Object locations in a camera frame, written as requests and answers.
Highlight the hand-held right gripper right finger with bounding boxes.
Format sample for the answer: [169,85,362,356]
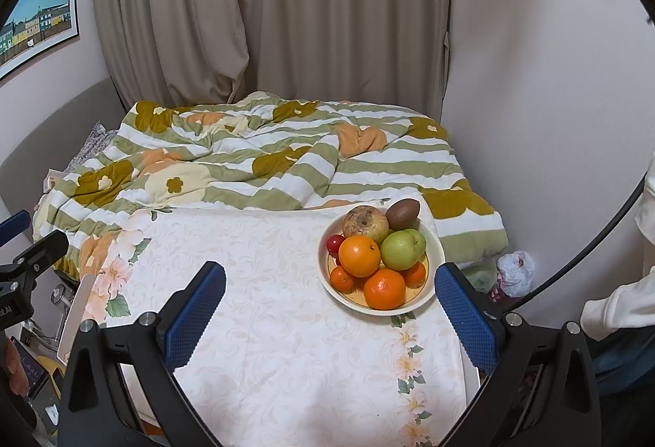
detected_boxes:
[435,262,601,447]

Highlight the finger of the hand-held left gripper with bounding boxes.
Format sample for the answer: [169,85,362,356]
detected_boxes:
[15,230,70,275]
[0,210,32,248]

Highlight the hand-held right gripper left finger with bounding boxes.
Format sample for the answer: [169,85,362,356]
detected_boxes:
[58,261,227,447]

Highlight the small mandarin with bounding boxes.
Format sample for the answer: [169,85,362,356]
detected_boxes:
[402,262,427,288]
[329,266,356,293]

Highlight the cream oval bowl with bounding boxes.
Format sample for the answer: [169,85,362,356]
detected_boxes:
[318,208,445,316]

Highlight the deep-coloured orange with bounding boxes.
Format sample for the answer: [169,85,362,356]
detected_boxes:
[363,268,407,311]

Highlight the green apple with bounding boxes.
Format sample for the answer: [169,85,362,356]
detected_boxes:
[380,229,423,271]

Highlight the brown kiwi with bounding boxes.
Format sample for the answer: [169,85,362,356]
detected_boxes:
[385,199,421,231]

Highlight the light orange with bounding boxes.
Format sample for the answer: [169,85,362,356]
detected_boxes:
[338,235,382,278]

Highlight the large russet apple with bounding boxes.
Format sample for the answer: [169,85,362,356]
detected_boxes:
[342,205,390,243]

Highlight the person's left hand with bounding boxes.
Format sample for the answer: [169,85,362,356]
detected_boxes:
[2,337,29,397]

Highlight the white plastic bag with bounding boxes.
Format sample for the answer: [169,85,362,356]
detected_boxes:
[496,250,536,297]

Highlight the dark tablet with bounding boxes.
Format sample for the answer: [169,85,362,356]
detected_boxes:
[10,337,52,399]

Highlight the yellow object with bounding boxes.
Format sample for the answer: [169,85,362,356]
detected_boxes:
[36,360,65,397]

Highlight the grey patterned pillow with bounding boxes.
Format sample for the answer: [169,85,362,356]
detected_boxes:
[64,121,120,174]

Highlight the grey padded headboard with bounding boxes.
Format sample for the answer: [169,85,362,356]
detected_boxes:
[0,77,129,223]

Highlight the person's white sweater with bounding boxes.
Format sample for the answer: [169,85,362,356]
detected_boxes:
[580,155,655,340]

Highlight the person's blue jeans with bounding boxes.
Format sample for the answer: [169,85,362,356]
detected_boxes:
[588,334,655,397]

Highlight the striped floral blanket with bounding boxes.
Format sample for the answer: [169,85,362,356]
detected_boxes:
[33,91,509,274]

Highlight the beige curtain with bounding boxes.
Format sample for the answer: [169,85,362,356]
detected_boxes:
[92,0,454,120]

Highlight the black cable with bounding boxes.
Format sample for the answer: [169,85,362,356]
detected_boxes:
[504,155,655,320]

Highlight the framed wall poster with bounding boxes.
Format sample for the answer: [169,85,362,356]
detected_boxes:
[0,0,80,80]

